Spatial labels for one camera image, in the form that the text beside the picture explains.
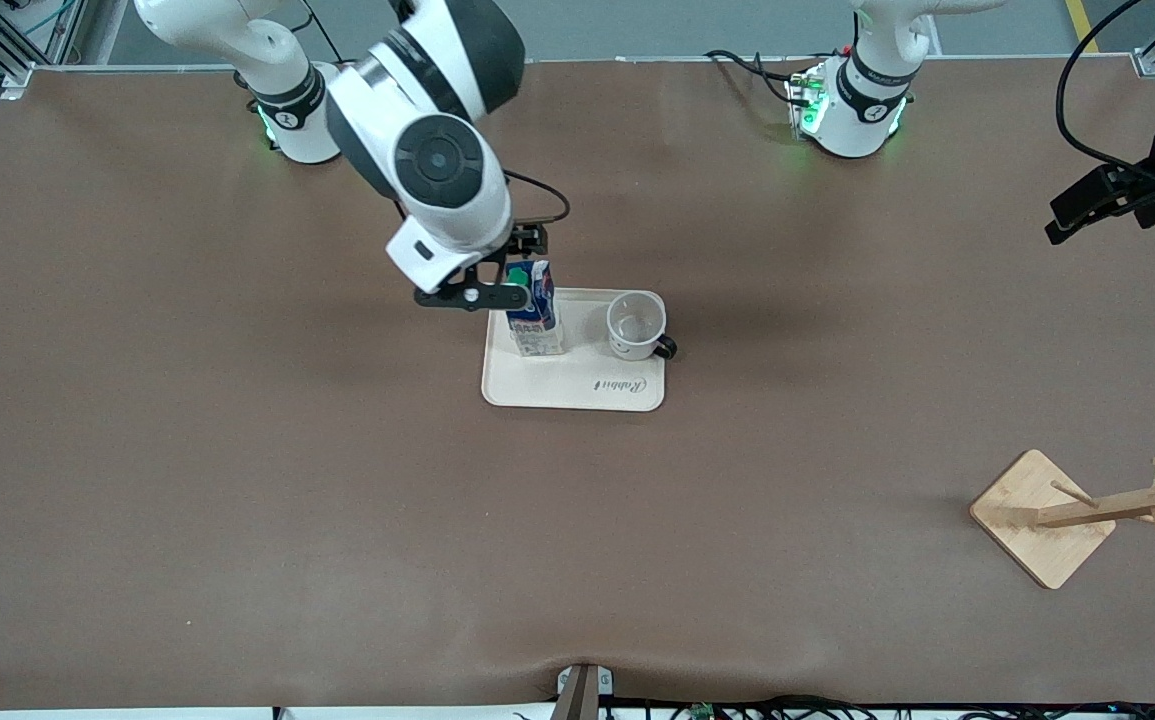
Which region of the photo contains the metal table edge bracket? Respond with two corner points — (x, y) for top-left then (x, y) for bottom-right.
(555, 663), (616, 720)

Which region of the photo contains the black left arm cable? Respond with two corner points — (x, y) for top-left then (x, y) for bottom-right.
(1055, 0), (1155, 176)

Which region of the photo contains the wooden mug tree stand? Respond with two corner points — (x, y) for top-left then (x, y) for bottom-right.
(969, 448), (1155, 590)

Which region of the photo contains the white smiley mug black handle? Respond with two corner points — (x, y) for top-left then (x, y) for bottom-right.
(605, 290), (678, 363)

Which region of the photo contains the blue white milk carton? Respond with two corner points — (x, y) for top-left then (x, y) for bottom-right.
(504, 258), (566, 358)

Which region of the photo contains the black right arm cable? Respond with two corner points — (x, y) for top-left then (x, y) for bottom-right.
(502, 170), (571, 227)

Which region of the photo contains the brown table mat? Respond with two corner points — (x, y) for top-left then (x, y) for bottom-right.
(0, 58), (1155, 711)

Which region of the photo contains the black cable at arm base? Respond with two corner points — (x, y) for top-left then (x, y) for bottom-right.
(705, 48), (810, 107)

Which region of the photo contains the cream rectangular plastic tray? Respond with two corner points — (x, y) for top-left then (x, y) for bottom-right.
(480, 287), (666, 412)

